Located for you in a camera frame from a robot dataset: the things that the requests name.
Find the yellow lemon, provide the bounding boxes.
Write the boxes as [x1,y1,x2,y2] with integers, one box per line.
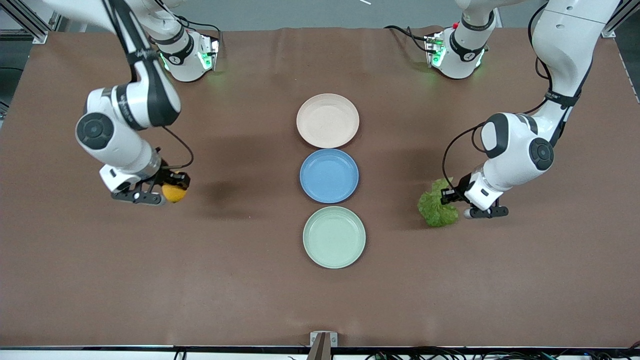
[161,184,188,204]

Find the green lettuce leaf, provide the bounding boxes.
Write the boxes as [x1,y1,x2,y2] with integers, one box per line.
[417,178,460,228]

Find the brown table mat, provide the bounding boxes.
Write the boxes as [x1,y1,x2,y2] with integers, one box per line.
[0,26,640,349]

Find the blue plate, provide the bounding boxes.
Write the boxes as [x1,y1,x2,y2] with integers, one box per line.
[299,148,360,204]

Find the pale green plate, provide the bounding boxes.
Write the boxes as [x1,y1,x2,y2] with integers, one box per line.
[302,206,367,270]

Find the beige plate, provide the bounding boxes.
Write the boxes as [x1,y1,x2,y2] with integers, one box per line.
[296,93,360,150]

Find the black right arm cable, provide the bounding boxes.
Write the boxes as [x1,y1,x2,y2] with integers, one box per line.
[160,125,195,171]

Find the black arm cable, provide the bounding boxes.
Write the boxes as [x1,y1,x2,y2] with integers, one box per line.
[160,125,195,171]
[441,122,487,194]

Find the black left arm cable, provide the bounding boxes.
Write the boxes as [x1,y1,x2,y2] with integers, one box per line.
[441,122,487,194]

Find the black right base cable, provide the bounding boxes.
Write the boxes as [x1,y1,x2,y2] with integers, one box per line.
[176,16,222,37]

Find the black base cable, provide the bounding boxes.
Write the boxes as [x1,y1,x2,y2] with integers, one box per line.
[176,16,222,37]
[383,24,432,54]

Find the black left base cable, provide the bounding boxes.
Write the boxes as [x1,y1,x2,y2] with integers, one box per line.
[383,24,432,54]

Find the aluminium frame profile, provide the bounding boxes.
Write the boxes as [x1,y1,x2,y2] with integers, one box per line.
[0,0,57,44]
[601,0,640,39]

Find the metal table edge bracket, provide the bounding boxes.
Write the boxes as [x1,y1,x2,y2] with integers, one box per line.
[309,331,339,360]

